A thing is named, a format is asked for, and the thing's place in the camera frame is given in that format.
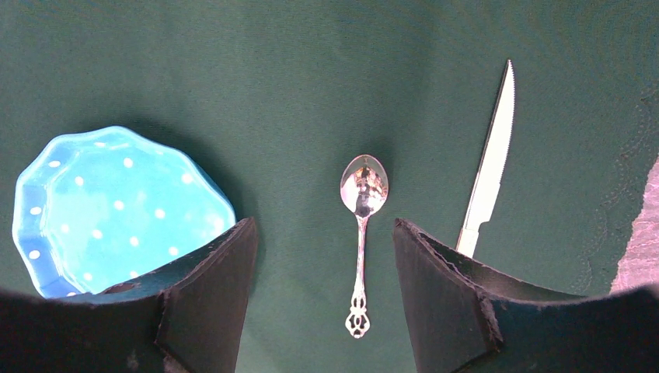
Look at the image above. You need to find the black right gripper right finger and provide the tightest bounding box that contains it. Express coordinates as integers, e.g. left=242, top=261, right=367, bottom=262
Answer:
left=393, top=218, right=658, bottom=372

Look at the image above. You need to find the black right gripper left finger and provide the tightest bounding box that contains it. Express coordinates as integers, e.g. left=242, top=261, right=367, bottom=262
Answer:
left=1, top=218, right=258, bottom=372

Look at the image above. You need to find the blue polka dot plate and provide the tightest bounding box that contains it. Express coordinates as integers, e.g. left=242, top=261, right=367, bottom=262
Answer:
left=12, top=126, right=236, bottom=298

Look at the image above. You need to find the black handled knife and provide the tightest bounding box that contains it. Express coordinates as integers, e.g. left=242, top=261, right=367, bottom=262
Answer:
left=455, top=59, right=515, bottom=257

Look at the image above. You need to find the silver spoon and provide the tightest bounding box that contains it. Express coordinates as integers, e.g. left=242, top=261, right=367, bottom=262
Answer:
left=340, top=155, right=389, bottom=339

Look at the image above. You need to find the dark green cloth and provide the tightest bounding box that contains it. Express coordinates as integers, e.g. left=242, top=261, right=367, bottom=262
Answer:
left=1, top=1, right=658, bottom=372

